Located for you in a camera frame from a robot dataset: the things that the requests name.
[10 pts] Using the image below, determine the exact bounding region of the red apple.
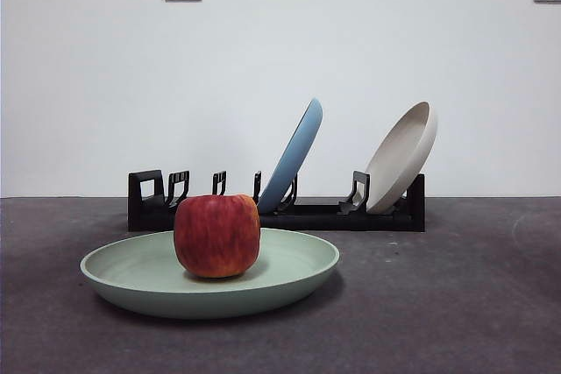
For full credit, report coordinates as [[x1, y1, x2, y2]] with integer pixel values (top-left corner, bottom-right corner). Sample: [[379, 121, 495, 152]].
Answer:
[[173, 193, 262, 279]]

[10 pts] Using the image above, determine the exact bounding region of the green plate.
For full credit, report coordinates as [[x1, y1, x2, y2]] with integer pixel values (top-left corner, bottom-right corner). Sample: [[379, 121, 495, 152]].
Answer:
[[79, 228, 341, 321]]

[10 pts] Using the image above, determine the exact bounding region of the blue plate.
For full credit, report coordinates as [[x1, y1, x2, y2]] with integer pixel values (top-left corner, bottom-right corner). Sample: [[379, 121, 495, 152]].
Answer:
[[257, 97, 324, 213]]

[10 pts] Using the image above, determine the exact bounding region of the black plate rack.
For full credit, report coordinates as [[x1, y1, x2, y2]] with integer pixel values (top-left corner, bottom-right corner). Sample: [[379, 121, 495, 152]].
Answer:
[[127, 169, 426, 233]]

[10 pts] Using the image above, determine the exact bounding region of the beige plate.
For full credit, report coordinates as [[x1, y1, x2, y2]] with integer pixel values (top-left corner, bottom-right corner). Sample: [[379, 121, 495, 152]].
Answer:
[[365, 101, 439, 214]]

